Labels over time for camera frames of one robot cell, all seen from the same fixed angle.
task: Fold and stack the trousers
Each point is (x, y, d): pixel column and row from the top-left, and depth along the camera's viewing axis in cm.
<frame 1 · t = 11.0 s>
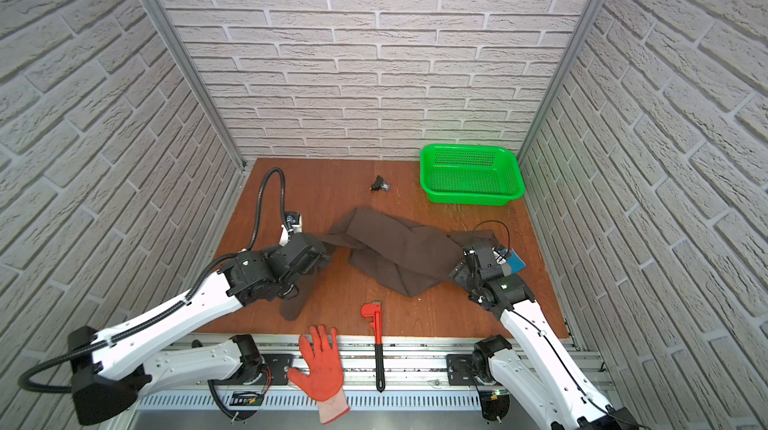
left hand: (305, 245, 74), fingers closed
right hand: (465, 273, 80), fingers open
brown trousers: (416, 260, 93), point 2 cm above the table
green plastic basket: (470, 175, 120), on the table
red pipe wrench: (374, 310, 83), point 2 cm above the table
small black metal object: (380, 185, 113), point 2 cm above the table

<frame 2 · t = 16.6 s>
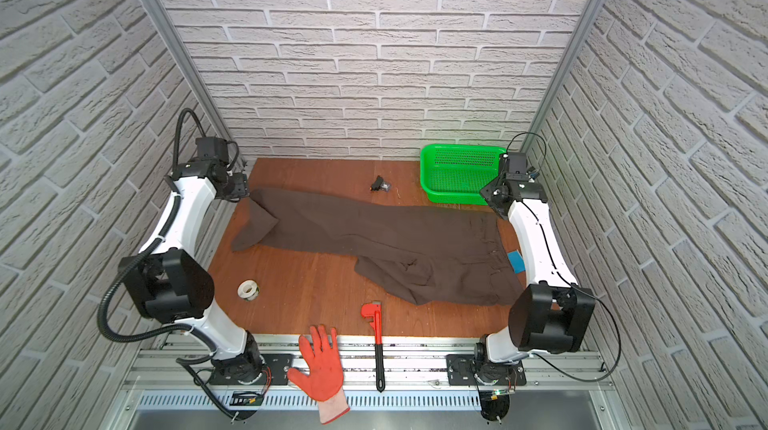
left hand: (227, 185, 84), fingers open
right hand: (491, 192, 83), fingers open
white tape roll: (248, 289, 87), point 2 cm above the table
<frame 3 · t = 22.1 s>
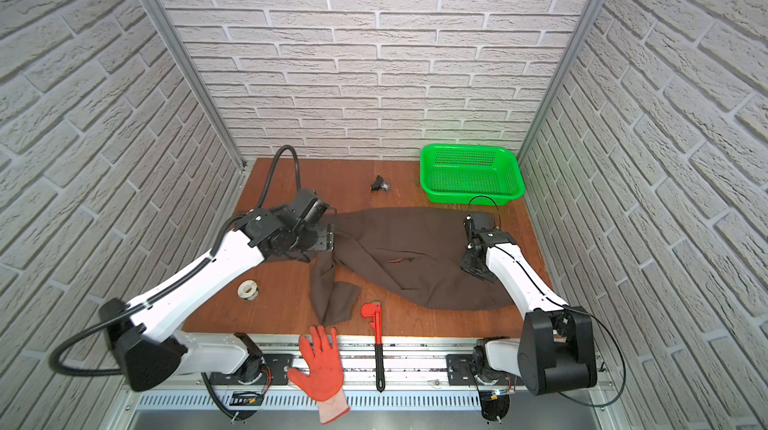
left hand: (325, 234, 76), fingers open
right hand: (478, 267, 85), fingers closed
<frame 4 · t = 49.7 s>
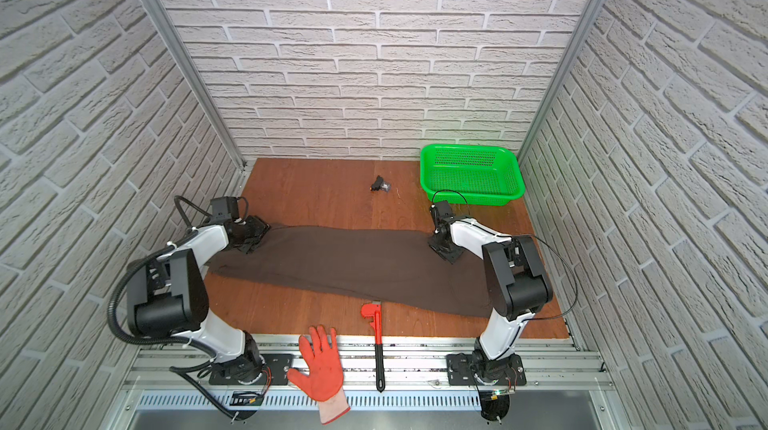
left hand: (264, 226, 94), fingers open
right hand: (440, 246, 96), fingers closed
brown trousers: (396, 267, 91), point 2 cm above the table
